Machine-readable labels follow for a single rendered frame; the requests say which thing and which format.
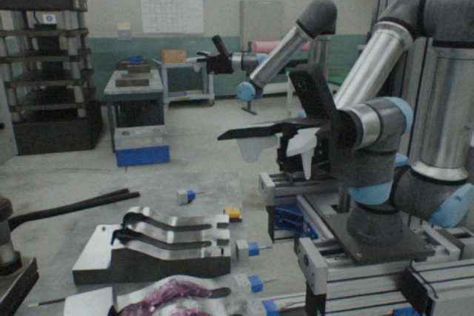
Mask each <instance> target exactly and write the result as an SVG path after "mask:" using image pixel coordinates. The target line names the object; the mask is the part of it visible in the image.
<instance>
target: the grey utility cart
mask: <svg viewBox="0 0 474 316"><path fill-rule="evenodd" d="M152 60H153V61H155V62H157V65H158V73H159V75H160V79H161V82H162V85H163V89H164V92H163V98H164V99H163V104H164V111H165V112H166V111H167V105H168V103H170V101H181V100H191V99H198V100H199V99H202V98H203V102H205V103H207V102H208V101H209V102H208V105H209V107H212V106H213V105H214V102H213V99H214V93H213V75H208V90H207V65H205V66H203V67H202V71H203V90H201V91H202V95H190V96H184V92H174V93H169V92H168V88H167V69H179V68H187V69H188V68H193V66H192V63H191V62H187V63H172V64H162V61H156V60H155V59H153V58H152Z"/></svg>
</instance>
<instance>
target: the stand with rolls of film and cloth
mask: <svg viewBox="0 0 474 316"><path fill-rule="evenodd" d="M279 42H280V41H254V42H253V45H252V41H248V53H252V51H253V53H271V52H272V51H273V50H274V48H275V47H276V45H277V44H278V43H279ZM308 51H309V42H307V43H306V44H305V45H304V46H303V47H302V49H301V50H299V52H308ZM298 64H308V58H304V59H290V60H289V62H288V63H287V64H286V66H285V67H284V68H282V69H281V70H280V71H279V72H278V73H277V74H276V75H283V74H287V71H285V68H295V67H296V66H297V65H298ZM285 92H288V82H281V83H272V84H267V85H266V87H265V88H264V93H262V94H270V93H285ZM242 110H244V111H246V112H248V113H250V114H252V115H257V112H253V111H252V110H251V100H250V101H248V102H247V108H245V107H242Z"/></svg>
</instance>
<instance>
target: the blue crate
mask: <svg viewBox="0 0 474 316"><path fill-rule="evenodd" d="M115 151H116V157H117V164H118V167H128V166H137V165H145V164H160V163H167V162H170V156H169V145H164V146H156V147H139V148H129V149H115Z"/></svg>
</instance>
